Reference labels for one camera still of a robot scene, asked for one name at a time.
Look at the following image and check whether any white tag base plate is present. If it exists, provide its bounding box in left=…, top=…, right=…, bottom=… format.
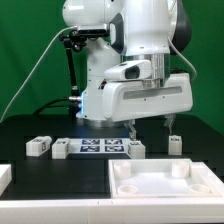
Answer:
left=69, top=138, right=141, bottom=154

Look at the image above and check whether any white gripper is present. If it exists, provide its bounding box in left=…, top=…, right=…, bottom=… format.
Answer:
left=102, top=73, right=193, bottom=140

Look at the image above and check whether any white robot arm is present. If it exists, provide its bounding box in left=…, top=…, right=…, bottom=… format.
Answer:
left=62, top=0, right=193, bottom=140

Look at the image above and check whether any white square table top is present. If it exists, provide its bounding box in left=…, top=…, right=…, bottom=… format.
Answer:
left=108, top=159, right=220, bottom=199

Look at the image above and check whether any black base cable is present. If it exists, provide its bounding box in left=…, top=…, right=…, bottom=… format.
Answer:
left=35, top=97, right=82, bottom=116

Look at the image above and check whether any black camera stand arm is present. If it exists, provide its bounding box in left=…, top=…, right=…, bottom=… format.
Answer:
left=59, top=32, right=88, bottom=118

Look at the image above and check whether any white front fence rail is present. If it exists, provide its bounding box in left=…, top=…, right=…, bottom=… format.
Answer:
left=0, top=198, right=224, bottom=224

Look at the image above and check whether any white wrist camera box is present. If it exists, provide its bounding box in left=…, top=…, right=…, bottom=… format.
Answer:
left=104, top=60, right=152, bottom=81

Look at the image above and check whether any white camera cable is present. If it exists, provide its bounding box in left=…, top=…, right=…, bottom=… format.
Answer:
left=0, top=25, right=79, bottom=123

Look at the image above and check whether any grey camera on stand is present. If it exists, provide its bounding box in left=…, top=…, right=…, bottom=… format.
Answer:
left=71, top=23, right=108, bottom=37

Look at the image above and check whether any white left fence piece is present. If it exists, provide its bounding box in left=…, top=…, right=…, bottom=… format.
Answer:
left=0, top=164, right=12, bottom=196

